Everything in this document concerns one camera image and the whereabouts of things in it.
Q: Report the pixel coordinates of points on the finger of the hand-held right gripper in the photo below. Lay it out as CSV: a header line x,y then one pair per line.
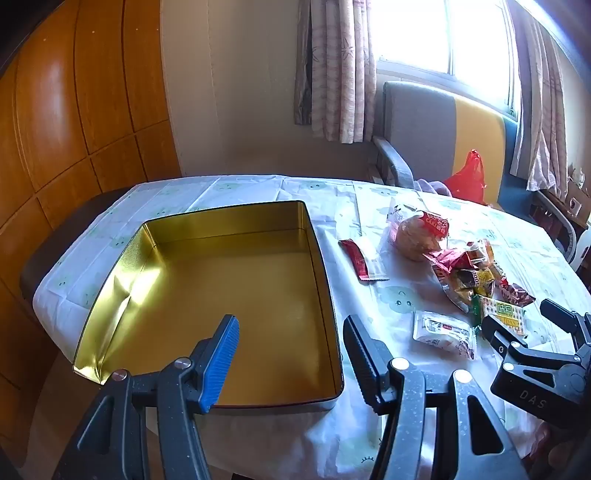
x,y
501,333
565,318

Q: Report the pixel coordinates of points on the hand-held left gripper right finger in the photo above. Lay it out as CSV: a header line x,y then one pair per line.
x,y
364,364

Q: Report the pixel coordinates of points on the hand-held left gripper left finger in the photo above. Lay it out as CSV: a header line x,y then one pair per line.
x,y
221,364

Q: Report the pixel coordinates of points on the green yellow cracker packet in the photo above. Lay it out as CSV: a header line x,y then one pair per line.
x,y
501,316

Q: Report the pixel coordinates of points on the dark red small packet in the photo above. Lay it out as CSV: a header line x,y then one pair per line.
x,y
515,293

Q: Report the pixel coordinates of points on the white red-label snack packet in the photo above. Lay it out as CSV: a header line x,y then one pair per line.
x,y
443,332

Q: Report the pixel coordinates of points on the clear silver snack packet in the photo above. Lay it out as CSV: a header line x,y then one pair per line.
x,y
455,297

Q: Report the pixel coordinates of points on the gold tin box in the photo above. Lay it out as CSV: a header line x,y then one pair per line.
x,y
221,277

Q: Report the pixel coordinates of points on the long red foil packet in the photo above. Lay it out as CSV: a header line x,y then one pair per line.
x,y
443,262

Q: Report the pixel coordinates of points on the red white stick packet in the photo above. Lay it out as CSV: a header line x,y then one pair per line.
x,y
360,258

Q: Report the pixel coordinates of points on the cake bread packet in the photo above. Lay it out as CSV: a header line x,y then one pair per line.
x,y
415,235

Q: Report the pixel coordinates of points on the white plastic chair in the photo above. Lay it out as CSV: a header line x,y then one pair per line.
x,y
582,244

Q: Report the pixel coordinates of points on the wooden side table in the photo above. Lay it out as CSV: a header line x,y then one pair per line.
x,y
565,203

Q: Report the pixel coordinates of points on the white cloud-print tablecloth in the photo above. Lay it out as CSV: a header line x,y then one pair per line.
x,y
346,221

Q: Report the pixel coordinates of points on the red plastic bag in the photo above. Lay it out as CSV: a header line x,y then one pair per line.
x,y
466,180

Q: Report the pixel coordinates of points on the pink cloth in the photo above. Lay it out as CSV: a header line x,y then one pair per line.
x,y
431,186

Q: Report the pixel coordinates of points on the grey yellow blue chair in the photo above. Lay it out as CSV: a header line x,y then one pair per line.
x,y
415,124

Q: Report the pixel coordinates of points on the pink patterned curtain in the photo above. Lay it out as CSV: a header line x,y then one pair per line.
x,y
545,92
337,69

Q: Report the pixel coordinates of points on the wooden wardrobe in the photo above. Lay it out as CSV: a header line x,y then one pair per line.
x,y
69,115

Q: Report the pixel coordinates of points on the window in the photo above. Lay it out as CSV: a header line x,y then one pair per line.
x,y
443,32

